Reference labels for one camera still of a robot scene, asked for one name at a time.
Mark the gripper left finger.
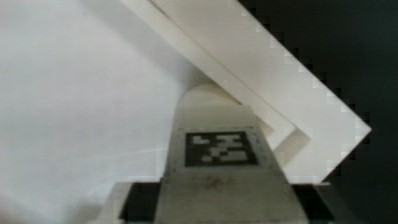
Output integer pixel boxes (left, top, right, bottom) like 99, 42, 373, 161
94, 181, 165, 224

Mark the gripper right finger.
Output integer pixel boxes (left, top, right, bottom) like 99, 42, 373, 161
289, 182, 362, 224

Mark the white table leg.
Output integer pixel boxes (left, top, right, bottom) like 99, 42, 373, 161
154, 84, 309, 224

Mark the white square tabletop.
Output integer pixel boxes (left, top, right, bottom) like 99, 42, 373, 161
0, 0, 208, 224

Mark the white U-shaped obstacle fence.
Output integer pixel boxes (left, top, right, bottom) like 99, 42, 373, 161
147, 0, 373, 184

